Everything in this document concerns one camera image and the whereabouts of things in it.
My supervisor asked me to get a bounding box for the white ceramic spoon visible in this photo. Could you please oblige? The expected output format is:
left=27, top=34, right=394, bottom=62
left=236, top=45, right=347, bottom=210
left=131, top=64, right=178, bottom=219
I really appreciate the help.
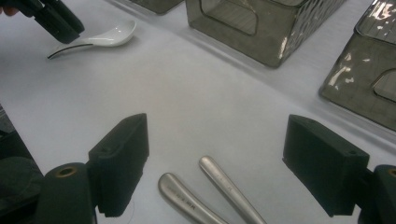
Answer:
left=47, top=20, right=137, bottom=60

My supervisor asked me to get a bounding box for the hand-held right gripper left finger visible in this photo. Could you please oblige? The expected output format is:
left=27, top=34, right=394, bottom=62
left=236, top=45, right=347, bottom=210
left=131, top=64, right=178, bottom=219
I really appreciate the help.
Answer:
left=88, top=113, right=149, bottom=217

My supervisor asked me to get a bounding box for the silver metal cutlery piece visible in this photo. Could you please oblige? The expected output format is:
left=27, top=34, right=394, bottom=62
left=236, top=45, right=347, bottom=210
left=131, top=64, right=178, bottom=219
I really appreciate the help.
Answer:
left=157, top=172, right=230, bottom=224
left=199, top=156, right=268, bottom=224

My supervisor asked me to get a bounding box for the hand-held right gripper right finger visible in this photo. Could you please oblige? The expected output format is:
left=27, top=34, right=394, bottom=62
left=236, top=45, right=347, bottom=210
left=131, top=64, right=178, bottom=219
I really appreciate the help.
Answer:
left=282, top=114, right=371, bottom=217

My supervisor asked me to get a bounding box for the smoky clear plastic bin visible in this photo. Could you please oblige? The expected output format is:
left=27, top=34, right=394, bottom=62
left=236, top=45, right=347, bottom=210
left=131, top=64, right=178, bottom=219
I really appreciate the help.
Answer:
left=318, top=0, right=396, bottom=132
left=129, top=0, right=185, bottom=16
left=185, top=0, right=347, bottom=69

